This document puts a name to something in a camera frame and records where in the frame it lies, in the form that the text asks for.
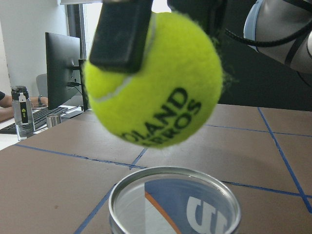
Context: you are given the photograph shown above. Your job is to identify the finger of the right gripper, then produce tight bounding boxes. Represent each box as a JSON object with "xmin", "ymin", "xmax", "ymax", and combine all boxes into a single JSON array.
[
  {"xmin": 206, "ymin": 0, "xmax": 228, "ymax": 37},
  {"xmin": 89, "ymin": 0, "xmax": 153, "ymax": 73}
]

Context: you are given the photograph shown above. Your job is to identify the tennis ball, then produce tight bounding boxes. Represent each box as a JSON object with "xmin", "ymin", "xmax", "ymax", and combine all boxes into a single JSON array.
[{"xmin": 84, "ymin": 12, "xmax": 223, "ymax": 149}]

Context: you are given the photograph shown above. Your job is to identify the clear tennis ball can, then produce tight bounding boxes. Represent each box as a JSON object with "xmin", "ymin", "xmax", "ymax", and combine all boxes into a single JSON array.
[{"xmin": 109, "ymin": 166, "xmax": 241, "ymax": 234}]

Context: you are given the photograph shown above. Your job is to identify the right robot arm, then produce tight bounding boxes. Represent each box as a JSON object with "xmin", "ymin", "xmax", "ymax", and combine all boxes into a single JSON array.
[{"xmin": 84, "ymin": 0, "xmax": 312, "ymax": 88}]

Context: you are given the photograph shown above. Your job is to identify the seated person black shirt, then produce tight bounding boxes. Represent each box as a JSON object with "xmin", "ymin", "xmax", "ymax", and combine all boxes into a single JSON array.
[{"xmin": 0, "ymin": 90, "xmax": 49, "ymax": 122}]

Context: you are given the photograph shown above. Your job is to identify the small metal cup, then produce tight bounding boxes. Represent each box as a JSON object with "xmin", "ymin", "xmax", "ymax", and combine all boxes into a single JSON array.
[{"xmin": 46, "ymin": 114, "xmax": 62, "ymax": 128}]

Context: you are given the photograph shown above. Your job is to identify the clear water bottle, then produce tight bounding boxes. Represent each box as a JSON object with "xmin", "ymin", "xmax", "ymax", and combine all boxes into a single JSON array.
[{"xmin": 11, "ymin": 86, "xmax": 35, "ymax": 141}]

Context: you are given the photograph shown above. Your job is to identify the black computer monitor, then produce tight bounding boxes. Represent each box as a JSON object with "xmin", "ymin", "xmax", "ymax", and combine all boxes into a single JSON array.
[{"xmin": 45, "ymin": 32, "xmax": 80, "ymax": 109}]

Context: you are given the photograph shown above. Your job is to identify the black keyboard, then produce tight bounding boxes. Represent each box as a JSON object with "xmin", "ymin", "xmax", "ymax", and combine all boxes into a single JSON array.
[{"xmin": 0, "ymin": 107, "xmax": 68, "ymax": 135}]

